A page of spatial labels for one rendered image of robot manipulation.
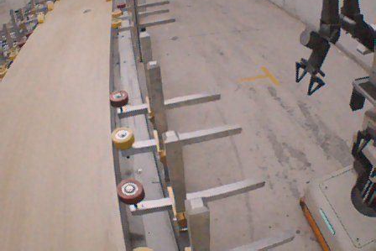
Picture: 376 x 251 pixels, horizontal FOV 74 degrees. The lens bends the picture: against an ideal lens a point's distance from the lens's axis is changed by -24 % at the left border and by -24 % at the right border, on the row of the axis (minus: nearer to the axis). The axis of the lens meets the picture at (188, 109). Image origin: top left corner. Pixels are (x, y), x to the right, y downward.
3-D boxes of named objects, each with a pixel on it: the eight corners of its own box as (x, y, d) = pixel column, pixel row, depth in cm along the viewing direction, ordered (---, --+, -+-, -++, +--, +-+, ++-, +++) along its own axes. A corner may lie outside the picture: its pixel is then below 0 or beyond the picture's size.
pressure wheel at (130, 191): (132, 222, 87) (123, 201, 80) (121, 206, 93) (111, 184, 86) (154, 212, 91) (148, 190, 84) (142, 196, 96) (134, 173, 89)
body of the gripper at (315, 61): (312, 73, 98) (321, 55, 94) (299, 61, 106) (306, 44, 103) (324, 79, 100) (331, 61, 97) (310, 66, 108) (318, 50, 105)
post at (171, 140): (190, 232, 102) (176, 127, 74) (191, 238, 99) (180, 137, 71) (180, 233, 101) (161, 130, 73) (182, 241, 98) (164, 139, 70)
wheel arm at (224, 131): (237, 129, 118) (238, 120, 116) (241, 135, 115) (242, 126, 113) (122, 152, 112) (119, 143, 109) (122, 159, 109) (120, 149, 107)
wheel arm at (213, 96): (218, 97, 139) (218, 89, 136) (221, 101, 136) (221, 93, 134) (118, 116, 133) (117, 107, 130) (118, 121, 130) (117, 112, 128)
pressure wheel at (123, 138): (117, 166, 108) (110, 142, 101) (117, 151, 115) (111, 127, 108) (139, 164, 109) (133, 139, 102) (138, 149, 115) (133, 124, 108)
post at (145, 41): (162, 133, 138) (148, 30, 110) (164, 138, 135) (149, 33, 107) (154, 135, 138) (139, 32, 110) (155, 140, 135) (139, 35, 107)
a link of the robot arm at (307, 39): (342, 33, 91) (328, 23, 98) (321, 20, 87) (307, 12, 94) (328, 60, 97) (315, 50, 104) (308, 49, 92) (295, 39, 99)
